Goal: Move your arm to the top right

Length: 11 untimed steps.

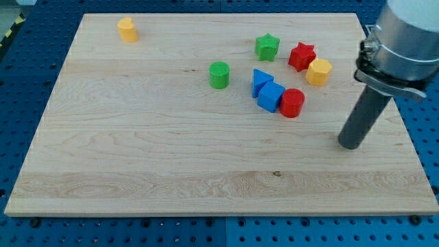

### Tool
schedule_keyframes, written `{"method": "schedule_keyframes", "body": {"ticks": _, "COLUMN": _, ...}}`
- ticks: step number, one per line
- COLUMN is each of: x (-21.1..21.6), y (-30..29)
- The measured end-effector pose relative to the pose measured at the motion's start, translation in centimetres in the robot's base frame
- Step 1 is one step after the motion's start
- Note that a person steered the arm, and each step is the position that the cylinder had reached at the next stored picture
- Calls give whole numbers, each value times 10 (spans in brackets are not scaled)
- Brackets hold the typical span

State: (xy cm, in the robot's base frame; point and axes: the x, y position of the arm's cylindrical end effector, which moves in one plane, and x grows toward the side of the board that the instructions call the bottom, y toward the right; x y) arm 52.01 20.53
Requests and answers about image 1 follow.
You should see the red star block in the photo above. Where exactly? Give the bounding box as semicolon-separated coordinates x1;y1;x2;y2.
288;42;316;72

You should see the yellow heart block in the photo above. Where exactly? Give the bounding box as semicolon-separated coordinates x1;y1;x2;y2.
117;17;138;43

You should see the green cylinder block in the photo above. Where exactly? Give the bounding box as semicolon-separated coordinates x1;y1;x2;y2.
209;61;230;89

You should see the blue triangle block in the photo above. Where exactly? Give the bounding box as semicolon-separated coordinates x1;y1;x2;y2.
252;69;274;98

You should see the yellow hexagon block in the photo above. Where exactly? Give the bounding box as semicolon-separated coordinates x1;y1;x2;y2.
305;58;333;86

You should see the red cylinder block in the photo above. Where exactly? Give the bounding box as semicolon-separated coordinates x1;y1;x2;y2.
279;89;305;118

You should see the light wooden board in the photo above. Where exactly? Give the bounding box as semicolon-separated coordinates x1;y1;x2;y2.
5;13;438;217

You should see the blue cube block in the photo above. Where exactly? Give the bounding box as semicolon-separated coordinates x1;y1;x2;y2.
257;82;285;113

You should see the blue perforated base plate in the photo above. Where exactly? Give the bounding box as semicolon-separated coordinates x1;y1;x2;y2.
1;0;438;246

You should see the green star block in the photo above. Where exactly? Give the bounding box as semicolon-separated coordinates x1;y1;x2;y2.
254;33;280;62

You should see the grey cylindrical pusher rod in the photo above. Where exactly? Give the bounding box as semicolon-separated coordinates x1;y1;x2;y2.
337;86;391;150

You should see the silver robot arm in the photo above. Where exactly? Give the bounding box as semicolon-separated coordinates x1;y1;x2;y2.
354;0;438;102

